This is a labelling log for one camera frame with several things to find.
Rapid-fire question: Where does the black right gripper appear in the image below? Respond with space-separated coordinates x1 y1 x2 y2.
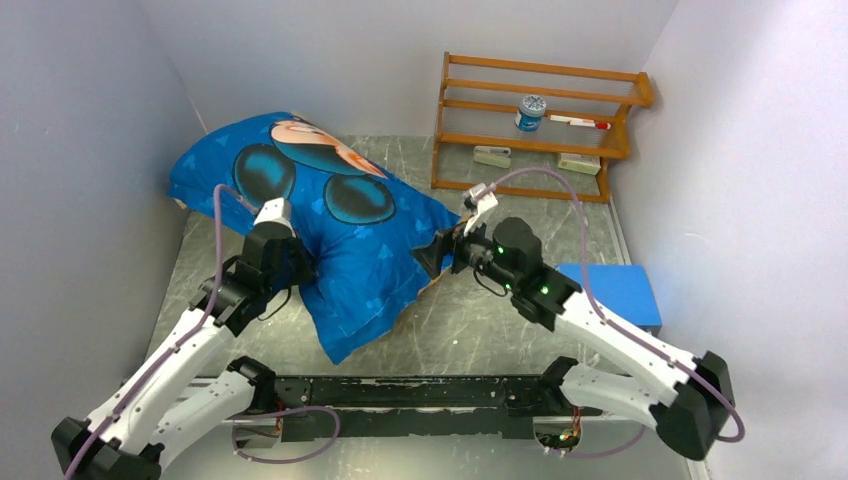
409 209 518 292

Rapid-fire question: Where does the blue and orange pillowcase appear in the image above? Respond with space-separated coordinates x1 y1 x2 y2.
168 112 459 364

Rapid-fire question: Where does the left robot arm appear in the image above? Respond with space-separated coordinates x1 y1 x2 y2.
51 219 313 479

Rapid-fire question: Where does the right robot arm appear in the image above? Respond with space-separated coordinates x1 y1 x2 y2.
411 217 739 461

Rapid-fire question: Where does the orange wooden rack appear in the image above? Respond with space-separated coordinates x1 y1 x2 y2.
430 53 656 203

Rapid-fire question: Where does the blue round jar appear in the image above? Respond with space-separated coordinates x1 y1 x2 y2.
514 94 547 132

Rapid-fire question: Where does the small white box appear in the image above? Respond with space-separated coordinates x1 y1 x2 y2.
557 153 601 176

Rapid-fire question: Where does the blue foam pad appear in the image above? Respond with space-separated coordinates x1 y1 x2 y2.
588 264 662 335

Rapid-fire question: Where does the red and white marker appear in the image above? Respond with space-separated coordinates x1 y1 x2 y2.
547 114 612 130

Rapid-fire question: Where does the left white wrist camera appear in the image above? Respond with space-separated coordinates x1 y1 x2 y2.
253 197 295 232

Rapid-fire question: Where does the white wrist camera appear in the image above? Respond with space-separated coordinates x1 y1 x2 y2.
253 197 295 232
463 183 499 237

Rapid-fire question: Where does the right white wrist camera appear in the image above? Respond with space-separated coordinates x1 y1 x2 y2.
463 183 499 237

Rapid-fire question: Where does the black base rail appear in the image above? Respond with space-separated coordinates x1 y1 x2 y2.
245 374 575 442

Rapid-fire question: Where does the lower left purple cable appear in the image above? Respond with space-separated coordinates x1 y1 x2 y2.
230 405 342 466

